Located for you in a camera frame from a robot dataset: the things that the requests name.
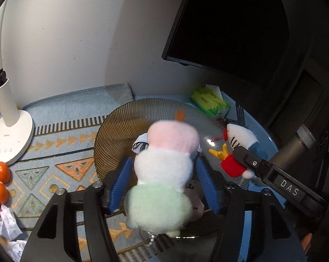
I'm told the blue patterned desk mat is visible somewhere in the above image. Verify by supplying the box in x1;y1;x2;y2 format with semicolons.
0;83;154;262

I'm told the black computer monitor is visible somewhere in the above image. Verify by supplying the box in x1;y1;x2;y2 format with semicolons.
162;0;291;90

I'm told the dark cabinet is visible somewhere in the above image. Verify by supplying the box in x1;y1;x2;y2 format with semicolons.
263;0;329;153

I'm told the green tissue pack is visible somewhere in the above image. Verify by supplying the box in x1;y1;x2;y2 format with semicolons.
190;84;232;120

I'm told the small beige plush toy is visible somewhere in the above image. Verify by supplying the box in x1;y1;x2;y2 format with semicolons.
185;180;206;220

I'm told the crumpled white paper ball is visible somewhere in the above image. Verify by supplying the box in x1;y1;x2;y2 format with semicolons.
9;240;27;262
0;206;23;236
132;134;150;156

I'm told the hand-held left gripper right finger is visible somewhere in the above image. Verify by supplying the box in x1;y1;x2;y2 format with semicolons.
194;157;304;262

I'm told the black fork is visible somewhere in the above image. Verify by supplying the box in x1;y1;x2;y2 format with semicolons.
234;102;247;127

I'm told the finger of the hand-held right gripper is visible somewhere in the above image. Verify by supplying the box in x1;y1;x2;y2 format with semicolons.
232;146;277;186

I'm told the pastel three-ball plush toy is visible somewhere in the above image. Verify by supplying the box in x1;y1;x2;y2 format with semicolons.
125;110;200;252

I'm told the white desk lamp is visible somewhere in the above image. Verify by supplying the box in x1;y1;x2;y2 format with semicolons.
0;0;35;165

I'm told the white duck plush toy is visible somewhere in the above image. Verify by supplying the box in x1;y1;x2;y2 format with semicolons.
209;123;269;187

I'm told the brown ribbed glass plate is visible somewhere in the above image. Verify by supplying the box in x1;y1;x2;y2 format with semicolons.
94;97;237;239

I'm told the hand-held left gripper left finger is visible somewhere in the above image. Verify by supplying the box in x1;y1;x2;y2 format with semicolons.
19;157;135;262

